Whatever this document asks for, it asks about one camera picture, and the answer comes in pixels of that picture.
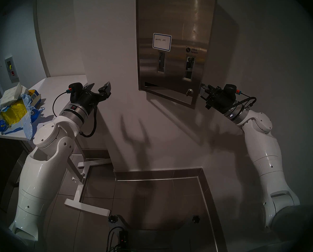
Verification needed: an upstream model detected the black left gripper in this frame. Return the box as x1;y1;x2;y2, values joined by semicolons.
73;81;111;113

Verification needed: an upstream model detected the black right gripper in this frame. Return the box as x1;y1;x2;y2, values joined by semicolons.
201;83;237;113

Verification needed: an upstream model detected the stainless steel dispenser door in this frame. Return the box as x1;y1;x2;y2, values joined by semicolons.
137;0;217;109

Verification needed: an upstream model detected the grey robot base platform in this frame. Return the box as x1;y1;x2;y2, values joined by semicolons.
112;215;215;252

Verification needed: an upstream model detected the chrome dispenser push lever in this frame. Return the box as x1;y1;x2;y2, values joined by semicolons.
183;55;195;81
157;51;165;74

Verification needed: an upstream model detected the stainless steel dispenser cabinet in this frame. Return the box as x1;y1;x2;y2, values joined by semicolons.
135;0;222;91

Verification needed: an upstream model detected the small yellow blue carton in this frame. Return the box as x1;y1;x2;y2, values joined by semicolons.
28;89;42;107

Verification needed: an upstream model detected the white label with blue border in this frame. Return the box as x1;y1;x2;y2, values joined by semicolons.
152;33;172;51

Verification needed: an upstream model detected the torn blue plastic pad package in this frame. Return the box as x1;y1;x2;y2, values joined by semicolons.
0;94;45;141

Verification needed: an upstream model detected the white sanitary pad stack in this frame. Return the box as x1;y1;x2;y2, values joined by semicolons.
1;82;28;107

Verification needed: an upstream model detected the yellow wrapped pad pack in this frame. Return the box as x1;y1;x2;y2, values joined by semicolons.
0;101;27;126

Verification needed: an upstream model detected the white overbed table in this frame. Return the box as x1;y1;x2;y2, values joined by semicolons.
0;75;111;217

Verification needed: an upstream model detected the black electronics box red light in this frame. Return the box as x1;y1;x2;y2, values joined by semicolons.
119;230;129;250

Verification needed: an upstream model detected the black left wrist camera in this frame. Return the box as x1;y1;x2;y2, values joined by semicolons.
66;82;83;102

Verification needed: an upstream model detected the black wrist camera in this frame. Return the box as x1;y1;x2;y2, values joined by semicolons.
66;82;83;102
223;83;242;97

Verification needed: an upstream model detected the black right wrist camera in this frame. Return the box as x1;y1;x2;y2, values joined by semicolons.
223;83;242;97

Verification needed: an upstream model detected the left arm thick braided cable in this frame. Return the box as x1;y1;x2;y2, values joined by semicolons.
79;103;98;138

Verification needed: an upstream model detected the arm thick braided cable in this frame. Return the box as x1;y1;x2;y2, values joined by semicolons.
79;103;98;138
225;97;257;113

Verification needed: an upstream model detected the right arm thick braided cable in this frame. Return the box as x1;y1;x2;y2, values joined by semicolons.
225;97;257;113

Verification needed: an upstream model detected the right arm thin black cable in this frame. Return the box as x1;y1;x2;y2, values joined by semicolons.
238;91;257;102

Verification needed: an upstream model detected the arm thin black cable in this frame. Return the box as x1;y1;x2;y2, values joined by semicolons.
238;91;257;102
53;91;69;117

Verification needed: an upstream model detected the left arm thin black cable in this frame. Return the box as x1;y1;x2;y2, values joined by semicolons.
53;91;69;117

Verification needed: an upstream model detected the green cable bundle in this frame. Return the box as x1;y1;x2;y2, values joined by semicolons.
106;243;128;252

